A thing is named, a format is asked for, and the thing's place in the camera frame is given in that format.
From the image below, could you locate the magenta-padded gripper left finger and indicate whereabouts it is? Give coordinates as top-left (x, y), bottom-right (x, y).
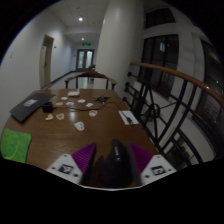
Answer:
top-left (45, 142), bottom-right (98, 186)

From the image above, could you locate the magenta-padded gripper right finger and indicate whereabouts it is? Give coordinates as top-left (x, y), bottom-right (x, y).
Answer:
top-left (125, 142), bottom-right (178, 187)

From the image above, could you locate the black computer mouse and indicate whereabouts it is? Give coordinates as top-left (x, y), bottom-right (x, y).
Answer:
top-left (98, 139), bottom-right (135, 189)

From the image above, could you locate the green mouse pad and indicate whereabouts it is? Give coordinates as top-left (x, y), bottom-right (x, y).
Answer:
top-left (0, 127), bottom-right (33, 164)

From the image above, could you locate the white paper pad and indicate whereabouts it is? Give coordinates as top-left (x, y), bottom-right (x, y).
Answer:
top-left (118, 110), bottom-right (140, 126)

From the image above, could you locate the small black cup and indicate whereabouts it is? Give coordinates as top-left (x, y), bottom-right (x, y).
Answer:
top-left (41, 101), bottom-right (54, 114)

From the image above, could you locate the black closed laptop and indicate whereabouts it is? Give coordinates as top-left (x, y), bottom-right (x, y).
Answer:
top-left (9, 92), bottom-right (57, 124)

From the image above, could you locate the black railing with wooden handrail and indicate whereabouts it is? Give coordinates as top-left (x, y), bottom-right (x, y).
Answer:
top-left (122, 61), bottom-right (224, 168)

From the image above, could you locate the small white box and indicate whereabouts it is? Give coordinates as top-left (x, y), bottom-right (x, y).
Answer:
top-left (67, 90), bottom-right (81, 98)

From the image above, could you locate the wide dark window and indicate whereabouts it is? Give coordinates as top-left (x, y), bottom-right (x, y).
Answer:
top-left (194, 39), bottom-right (224, 134)

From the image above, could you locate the wooden armchair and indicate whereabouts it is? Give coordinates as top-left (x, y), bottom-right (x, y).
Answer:
top-left (64, 69), bottom-right (118, 90)

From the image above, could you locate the tall dark window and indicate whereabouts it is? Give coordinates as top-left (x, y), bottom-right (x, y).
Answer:
top-left (138, 34), bottom-right (180, 99)

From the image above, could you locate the side doorway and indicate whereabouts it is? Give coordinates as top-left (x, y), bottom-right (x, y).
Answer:
top-left (39, 34), bottom-right (55, 89)

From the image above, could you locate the double glass door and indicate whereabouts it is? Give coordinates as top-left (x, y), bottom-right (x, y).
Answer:
top-left (76, 48), bottom-right (96, 72)

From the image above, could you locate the small dark upper window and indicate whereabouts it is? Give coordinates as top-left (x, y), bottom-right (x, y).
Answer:
top-left (144, 7), bottom-right (177, 30)

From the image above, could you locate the thin black cable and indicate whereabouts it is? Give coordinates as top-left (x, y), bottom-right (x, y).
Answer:
top-left (52, 101), bottom-right (134, 125)

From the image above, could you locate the black cable adapter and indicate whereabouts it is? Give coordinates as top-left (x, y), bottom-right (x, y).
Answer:
top-left (93, 95), bottom-right (112, 104)

